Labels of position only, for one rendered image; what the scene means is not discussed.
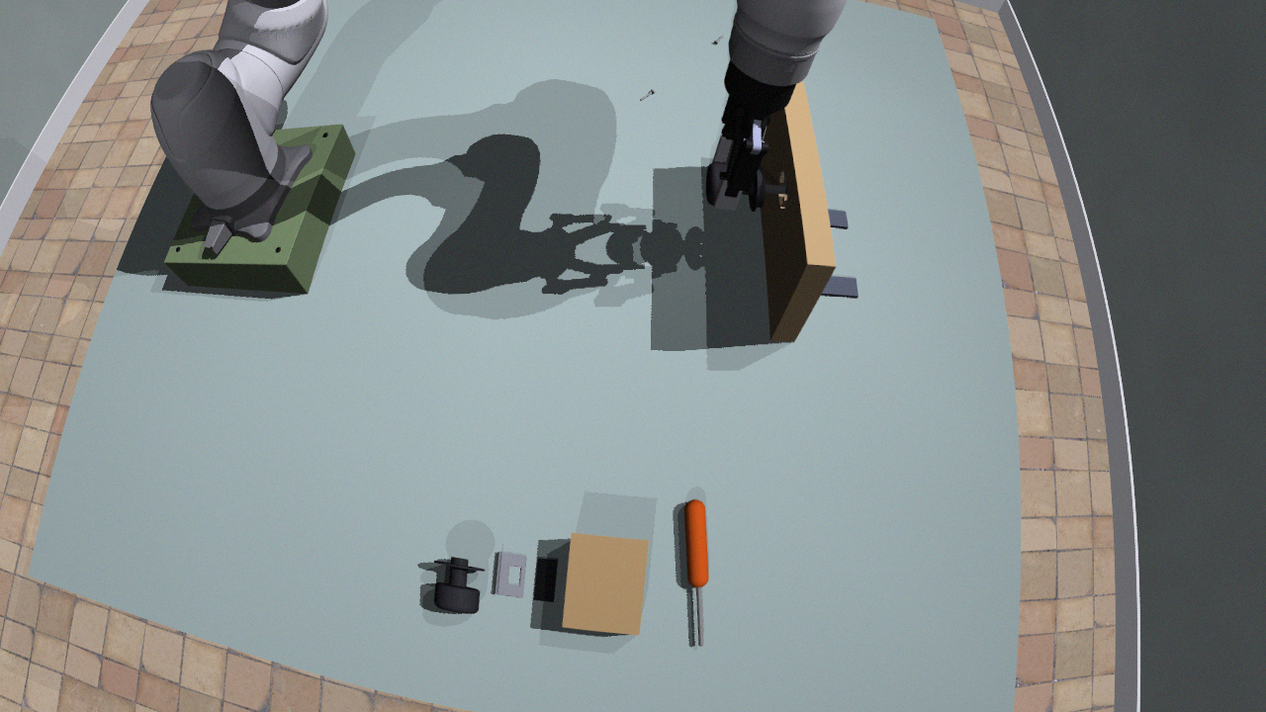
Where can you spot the orange-handled screwdriver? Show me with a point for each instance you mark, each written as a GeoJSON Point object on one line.
{"type": "Point", "coordinates": [696, 553]}

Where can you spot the black rectangular block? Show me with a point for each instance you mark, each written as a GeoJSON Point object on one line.
{"type": "Point", "coordinates": [545, 580]}

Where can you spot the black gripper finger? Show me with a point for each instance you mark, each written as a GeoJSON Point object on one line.
{"type": "Point", "coordinates": [725, 144]}
{"type": "Point", "coordinates": [749, 154]}

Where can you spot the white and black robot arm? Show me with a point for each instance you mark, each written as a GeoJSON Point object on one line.
{"type": "Point", "coordinates": [214, 111]}

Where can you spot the tan wooden door panel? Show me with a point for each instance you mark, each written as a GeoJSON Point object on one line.
{"type": "Point", "coordinates": [799, 251]}

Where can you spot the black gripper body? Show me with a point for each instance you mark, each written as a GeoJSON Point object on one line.
{"type": "Point", "coordinates": [758, 99]}

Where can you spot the black door knob with metal spindle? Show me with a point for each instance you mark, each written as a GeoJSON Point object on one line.
{"type": "Point", "coordinates": [756, 194]}

